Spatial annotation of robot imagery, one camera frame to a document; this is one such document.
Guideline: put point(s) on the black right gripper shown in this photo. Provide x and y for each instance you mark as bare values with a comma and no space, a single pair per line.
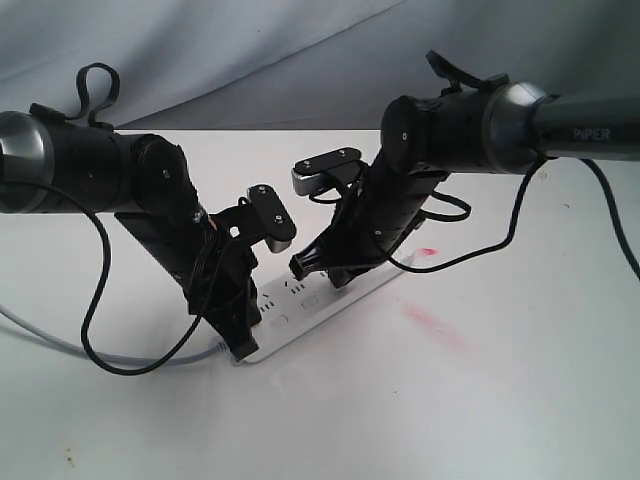
361,232

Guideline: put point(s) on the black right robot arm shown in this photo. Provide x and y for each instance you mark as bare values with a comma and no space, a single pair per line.
513,128

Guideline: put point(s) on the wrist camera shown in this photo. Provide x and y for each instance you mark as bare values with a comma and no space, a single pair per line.
263,217
331,170

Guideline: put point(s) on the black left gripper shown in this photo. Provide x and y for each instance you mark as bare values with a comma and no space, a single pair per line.
222,284

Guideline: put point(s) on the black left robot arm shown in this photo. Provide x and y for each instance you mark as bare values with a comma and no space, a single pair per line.
50,166

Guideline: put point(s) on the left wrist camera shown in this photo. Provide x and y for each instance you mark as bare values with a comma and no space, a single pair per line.
263,217

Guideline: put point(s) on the white five-outlet power strip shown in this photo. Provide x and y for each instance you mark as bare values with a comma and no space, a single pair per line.
290,308

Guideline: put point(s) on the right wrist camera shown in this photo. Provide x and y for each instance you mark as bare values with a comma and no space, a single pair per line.
331,170

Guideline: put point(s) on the grey backdrop cloth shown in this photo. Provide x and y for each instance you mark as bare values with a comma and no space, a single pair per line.
265,65

